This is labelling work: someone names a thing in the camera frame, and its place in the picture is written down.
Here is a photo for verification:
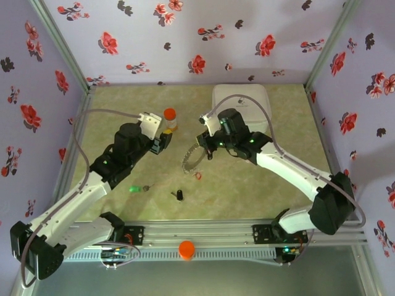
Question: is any silver keyring chain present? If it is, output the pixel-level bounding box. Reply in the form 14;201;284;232
181;142;207;175

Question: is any green key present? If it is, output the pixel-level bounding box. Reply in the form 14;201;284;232
129;184;155;194

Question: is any orange pill bottle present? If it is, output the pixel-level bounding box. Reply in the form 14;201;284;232
162;107;180;133

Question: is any white zip case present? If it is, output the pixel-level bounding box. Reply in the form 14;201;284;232
211;83;273;136

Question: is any orange plastic cylinder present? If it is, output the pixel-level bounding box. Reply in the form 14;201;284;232
178;240;196;262

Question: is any small circuit board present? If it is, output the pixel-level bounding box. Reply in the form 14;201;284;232
101;246;131;260
276;245;302;266

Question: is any grey right arm cable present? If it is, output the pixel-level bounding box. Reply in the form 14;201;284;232
208;94;367;229

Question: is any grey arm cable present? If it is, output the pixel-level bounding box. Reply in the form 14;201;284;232
19;108;143;289
208;94;367;229

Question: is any grey left arm cable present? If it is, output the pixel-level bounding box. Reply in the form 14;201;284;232
19;108;143;289

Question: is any aluminium side rail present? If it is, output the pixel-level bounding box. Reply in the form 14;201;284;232
304;86;370;224
51;88;96;218

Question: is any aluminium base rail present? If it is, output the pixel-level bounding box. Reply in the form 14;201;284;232
33;218;368;247

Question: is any grey cable loop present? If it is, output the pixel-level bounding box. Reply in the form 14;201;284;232
98;243;142;271

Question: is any perforated metal cable tray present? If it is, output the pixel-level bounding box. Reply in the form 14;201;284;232
63;248;278;263

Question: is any aluminium frame post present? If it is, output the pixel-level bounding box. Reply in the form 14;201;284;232
29;0;97;93
304;0;362;92

